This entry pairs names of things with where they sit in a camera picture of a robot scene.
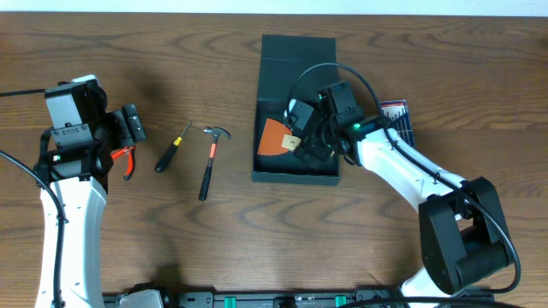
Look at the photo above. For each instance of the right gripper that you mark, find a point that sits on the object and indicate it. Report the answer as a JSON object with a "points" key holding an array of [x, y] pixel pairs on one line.
{"points": [[311, 145]]}

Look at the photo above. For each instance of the orange scraper wooden handle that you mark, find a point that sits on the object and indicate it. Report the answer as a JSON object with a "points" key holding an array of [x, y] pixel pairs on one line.
{"points": [[276, 139]]}

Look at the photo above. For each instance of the blue screwdriver set case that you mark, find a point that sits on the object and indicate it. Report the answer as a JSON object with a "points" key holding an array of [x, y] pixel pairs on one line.
{"points": [[397, 115]]}

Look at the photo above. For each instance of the small claw hammer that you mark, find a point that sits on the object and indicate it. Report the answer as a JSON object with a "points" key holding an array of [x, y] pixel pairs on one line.
{"points": [[216, 133]]}

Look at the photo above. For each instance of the black yellow screwdriver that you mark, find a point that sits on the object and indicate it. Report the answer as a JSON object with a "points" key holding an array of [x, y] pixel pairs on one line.
{"points": [[164, 161]]}

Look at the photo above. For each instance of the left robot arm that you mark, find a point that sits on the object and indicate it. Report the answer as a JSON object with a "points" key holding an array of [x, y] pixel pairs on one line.
{"points": [[75, 157]]}

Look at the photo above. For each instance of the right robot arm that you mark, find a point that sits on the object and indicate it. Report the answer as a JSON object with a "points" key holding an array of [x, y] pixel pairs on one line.
{"points": [[464, 237]]}

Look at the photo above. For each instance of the dark green open box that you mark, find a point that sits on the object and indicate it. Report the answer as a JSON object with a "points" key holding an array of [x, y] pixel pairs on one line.
{"points": [[292, 71]]}

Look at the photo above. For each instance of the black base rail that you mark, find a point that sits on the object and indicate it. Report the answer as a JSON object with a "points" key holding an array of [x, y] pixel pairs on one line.
{"points": [[269, 300]]}

